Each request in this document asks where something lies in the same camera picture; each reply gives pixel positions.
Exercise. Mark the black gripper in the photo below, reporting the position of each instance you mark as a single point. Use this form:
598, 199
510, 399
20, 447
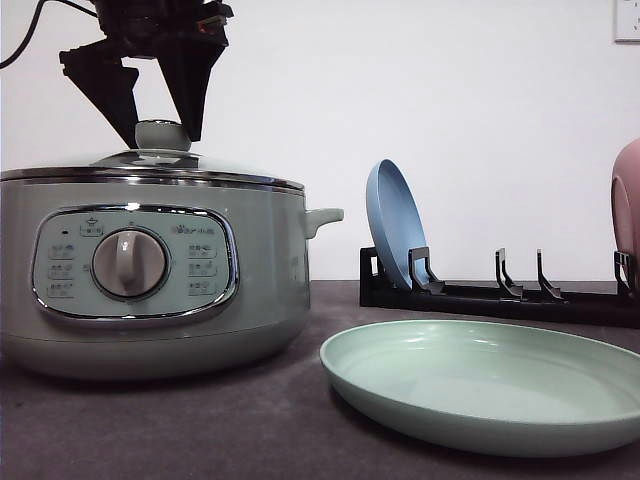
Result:
196, 34

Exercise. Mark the glass lid with green knob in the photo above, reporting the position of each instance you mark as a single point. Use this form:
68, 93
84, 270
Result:
159, 152

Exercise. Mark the green plate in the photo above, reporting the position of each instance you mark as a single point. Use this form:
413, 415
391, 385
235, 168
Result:
487, 387

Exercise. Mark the green electric steamer pot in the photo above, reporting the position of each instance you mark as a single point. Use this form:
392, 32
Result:
153, 275

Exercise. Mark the blue plate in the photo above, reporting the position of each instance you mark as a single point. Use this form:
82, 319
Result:
397, 217

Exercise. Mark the pink plate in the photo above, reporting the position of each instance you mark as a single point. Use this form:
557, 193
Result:
625, 201

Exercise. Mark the black dish rack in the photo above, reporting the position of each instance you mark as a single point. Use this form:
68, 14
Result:
427, 293

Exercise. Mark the black cable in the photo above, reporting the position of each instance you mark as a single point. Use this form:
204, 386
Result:
34, 27

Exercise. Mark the white wall socket right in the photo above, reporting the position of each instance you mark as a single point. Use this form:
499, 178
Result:
623, 23

